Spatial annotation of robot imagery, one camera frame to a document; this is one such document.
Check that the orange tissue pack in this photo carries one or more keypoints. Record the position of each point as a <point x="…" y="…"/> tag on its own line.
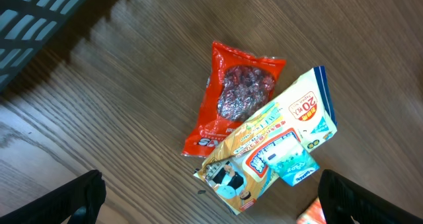
<point x="312" y="215"/>

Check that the grey plastic basket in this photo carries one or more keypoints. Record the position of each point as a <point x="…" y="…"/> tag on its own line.
<point x="26" y="25"/>

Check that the green tissue pack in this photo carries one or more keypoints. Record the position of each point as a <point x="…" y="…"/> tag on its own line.
<point x="288" y="158"/>

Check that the yellow wet wipes pack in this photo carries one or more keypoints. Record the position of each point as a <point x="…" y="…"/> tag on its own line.
<point x="236" y="169"/>

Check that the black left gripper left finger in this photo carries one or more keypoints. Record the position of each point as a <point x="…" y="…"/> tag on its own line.
<point x="78" y="201"/>

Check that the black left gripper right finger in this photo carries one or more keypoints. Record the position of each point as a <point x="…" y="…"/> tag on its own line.
<point x="345" y="202"/>

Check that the red candy bag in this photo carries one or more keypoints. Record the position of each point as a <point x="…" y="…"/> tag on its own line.
<point x="239" y="84"/>

